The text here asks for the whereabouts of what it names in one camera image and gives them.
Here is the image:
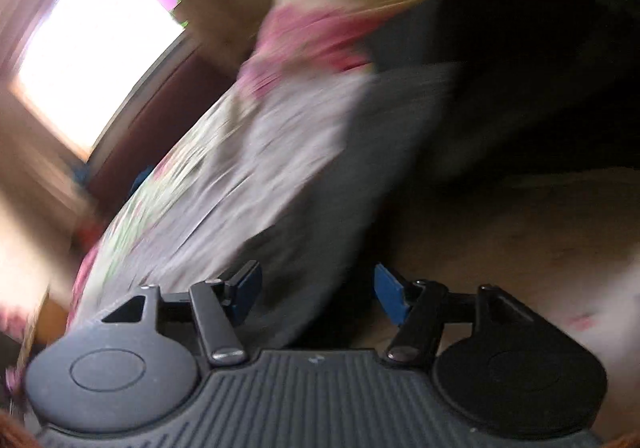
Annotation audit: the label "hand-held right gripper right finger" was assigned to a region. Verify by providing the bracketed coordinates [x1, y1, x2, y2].
[374, 263, 551, 367]

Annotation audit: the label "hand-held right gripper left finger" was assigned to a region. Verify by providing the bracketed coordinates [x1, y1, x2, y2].
[92, 260, 264, 367]

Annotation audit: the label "window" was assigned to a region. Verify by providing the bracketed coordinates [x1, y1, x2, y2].
[14, 0, 187, 160]

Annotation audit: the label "pink and yellow floral quilt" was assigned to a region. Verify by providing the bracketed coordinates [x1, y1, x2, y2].
[239, 0, 483, 95]

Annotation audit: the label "dark grey pants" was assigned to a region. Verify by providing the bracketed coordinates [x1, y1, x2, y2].
[245, 61, 501, 350]

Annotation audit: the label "white cherry print bed sheet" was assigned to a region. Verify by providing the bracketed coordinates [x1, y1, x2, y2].
[69, 72, 640, 354]

